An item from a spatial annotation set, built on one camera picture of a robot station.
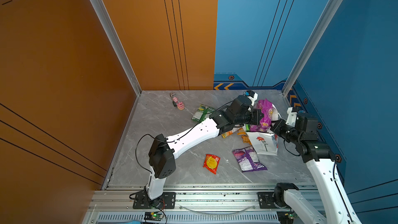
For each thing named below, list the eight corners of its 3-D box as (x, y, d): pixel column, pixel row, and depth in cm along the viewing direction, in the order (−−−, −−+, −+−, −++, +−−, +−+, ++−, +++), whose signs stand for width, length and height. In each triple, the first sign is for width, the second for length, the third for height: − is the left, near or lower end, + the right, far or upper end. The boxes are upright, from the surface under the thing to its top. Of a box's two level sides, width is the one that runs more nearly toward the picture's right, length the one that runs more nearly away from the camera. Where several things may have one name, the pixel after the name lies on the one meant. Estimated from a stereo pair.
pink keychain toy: (179, 112, 110) (178, 109, 108) (167, 97, 120) (166, 94, 117) (186, 108, 113) (185, 105, 110) (173, 94, 122) (172, 91, 119)
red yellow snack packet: (201, 169, 85) (201, 167, 83) (206, 154, 90) (206, 153, 88) (216, 174, 83) (216, 173, 81) (220, 159, 88) (220, 157, 87)
